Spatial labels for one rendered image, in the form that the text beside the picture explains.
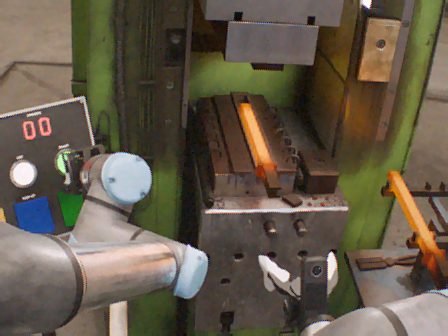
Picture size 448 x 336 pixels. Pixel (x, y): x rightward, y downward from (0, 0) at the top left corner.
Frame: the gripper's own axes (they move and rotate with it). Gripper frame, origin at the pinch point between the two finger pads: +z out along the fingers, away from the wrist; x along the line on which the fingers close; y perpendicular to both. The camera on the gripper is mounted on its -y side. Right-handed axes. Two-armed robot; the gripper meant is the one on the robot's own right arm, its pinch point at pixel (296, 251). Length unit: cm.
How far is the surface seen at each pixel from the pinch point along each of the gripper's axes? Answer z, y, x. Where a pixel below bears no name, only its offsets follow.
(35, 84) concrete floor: 297, 100, -109
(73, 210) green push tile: 13.5, -0.5, -45.0
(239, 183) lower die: 30.6, 4.7, -6.4
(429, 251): -0.1, 2.3, 31.8
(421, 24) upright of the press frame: 46, -35, 41
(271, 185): 21.3, -1.2, -1.0
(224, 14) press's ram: 31, -38, -14
